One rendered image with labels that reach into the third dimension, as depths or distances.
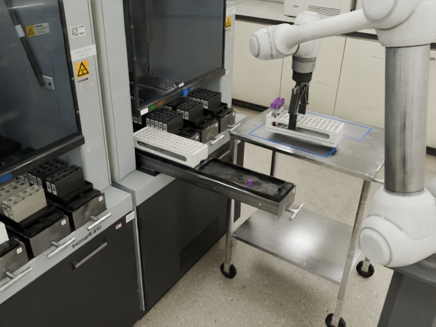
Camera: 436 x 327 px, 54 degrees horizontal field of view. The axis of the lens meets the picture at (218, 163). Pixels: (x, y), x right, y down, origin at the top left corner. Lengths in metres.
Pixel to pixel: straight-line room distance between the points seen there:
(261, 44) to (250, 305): 1.24
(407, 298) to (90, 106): 1.18
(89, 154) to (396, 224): 0.96
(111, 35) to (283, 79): 2.63
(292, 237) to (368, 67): 1.89
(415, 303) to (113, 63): 1.24
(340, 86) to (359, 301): 1.99
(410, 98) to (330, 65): 2.63
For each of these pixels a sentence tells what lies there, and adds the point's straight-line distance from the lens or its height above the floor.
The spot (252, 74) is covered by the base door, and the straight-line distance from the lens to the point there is 4.05.
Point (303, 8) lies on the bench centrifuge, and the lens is 3.75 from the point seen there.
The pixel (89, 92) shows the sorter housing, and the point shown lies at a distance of 1.44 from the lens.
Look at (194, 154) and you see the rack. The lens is 1.54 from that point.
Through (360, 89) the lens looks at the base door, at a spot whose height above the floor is 0.43.
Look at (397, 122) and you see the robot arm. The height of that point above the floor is 1.17.
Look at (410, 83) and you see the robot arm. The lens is 1.13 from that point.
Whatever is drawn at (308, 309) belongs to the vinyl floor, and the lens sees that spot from 2.20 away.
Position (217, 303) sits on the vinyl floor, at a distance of 2.17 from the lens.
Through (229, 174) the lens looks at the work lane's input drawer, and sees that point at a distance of 1.55.
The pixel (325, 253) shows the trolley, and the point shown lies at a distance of 2.07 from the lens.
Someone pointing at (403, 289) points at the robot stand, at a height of 0.60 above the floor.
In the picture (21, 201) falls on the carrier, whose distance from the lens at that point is 1.37.
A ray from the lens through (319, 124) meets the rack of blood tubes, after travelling 1.73.
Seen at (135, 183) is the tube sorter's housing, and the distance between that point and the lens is 1.64.
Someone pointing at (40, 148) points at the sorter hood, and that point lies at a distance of 1.35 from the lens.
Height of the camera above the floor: 1.60
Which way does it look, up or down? 30 degrees down
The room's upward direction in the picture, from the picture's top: 2 degrees clockwise
